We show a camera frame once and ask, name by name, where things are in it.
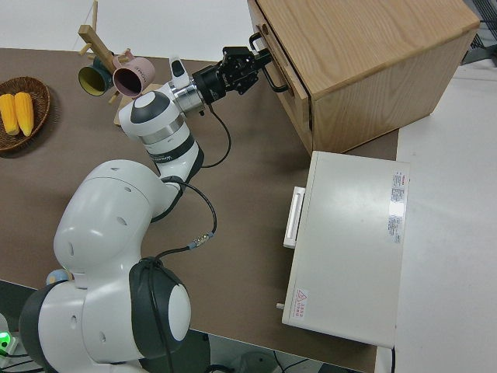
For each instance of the light wooden drawer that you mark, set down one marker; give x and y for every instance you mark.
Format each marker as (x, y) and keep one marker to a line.
(291, 74)

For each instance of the pink mug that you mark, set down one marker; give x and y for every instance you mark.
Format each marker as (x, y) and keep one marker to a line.
(134, 77)

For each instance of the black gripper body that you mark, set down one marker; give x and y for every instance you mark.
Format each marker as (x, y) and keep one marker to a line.
(237, 70)

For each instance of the grey round floor object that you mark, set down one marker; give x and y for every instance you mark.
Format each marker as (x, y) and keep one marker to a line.
(252, 363)

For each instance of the white box green light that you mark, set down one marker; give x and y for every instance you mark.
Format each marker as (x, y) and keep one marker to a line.
(5, 337)

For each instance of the light wooden cabinet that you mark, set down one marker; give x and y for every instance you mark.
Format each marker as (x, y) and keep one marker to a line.
(369, 58)

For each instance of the brown table mat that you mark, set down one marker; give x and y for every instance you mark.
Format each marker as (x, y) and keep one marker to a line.
(252, 175)

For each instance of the wooden mug tree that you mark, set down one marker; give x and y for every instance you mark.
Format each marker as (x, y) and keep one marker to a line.
(97, 40)

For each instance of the brown wicker basket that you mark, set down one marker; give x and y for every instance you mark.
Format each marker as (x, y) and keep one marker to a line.
(39, 116)

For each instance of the dark blue mug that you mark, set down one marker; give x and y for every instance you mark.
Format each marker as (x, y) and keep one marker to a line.
(91, 79)

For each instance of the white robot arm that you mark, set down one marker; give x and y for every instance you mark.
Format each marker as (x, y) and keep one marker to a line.
(105, 217)

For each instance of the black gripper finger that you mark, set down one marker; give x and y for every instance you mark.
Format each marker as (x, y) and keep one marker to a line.
(262, 57)
(261, 71)

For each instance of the white toaster oven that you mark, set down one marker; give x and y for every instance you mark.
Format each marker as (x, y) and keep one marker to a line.
(349, 233)

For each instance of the yellow corn cob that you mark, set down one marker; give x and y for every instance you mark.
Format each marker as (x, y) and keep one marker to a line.
(24, 112)
(8, 114)

